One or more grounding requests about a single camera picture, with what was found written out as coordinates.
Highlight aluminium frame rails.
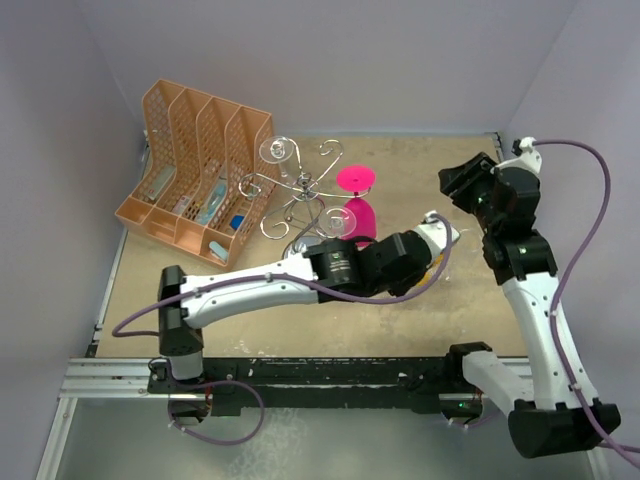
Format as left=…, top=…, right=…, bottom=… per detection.
left=38, top=137, right=610, bottom=479

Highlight pink plastic goblet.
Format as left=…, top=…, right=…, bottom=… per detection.
left=336, top=165, right=377, bottom=247

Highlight grey card in organizer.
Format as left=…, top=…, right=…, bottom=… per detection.
left=145, top=165, right=176, bottom=201

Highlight orange plastic file organizer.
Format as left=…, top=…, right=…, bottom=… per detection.
left=116, top=79, right=276, bottom=271

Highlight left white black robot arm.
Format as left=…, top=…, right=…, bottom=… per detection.
left=150, top=226, right=450, bottom=393

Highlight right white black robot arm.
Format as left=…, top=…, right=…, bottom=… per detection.
left=438, top=153, right=621, bottom=458

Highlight orange plastic goblet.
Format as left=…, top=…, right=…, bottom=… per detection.
left=416, top=254, right=444, bottom=287

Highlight chrome wine glass rack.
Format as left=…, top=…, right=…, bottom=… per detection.
left=238, top=138, right=352, bottom=256

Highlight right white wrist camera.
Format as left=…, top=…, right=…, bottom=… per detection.
left=496, top=137, right=542, bottom=177

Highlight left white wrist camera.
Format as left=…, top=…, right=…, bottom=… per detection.
left=414, top=210, right=447, bottom=262

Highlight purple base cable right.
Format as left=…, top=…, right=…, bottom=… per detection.
left=447, top=394, right=501, bottom=432

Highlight clear wine glass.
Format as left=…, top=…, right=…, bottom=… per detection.
left=317, top=207, right=357, bottom=238
left=258, top=136, right=294, bottom=178

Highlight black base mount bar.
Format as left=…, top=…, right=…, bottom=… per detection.
left=148, top=357, right=486, bottom=419

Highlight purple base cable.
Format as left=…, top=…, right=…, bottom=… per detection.
left=447, top=394, right=501, bottom=432
left=167, top=374, right=271, bottom=445

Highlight blue eraser in organizer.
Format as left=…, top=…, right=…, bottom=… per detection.
left=230, top=215, right=244, bottom=231

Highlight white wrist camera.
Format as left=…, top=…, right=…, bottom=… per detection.
left=414, top=210, right=447, bottom=262
left=496, top=137, right=542, bottom=177

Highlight teal scissors in organizer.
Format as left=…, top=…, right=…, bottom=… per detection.
left=196, top=179, right=227, bottom=225

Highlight light blue item in organizer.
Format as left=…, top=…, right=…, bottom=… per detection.
left=208, top=241, right=229, bottom=262

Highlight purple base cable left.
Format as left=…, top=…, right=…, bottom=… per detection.
left=167, top=374, right=271, bottom=445

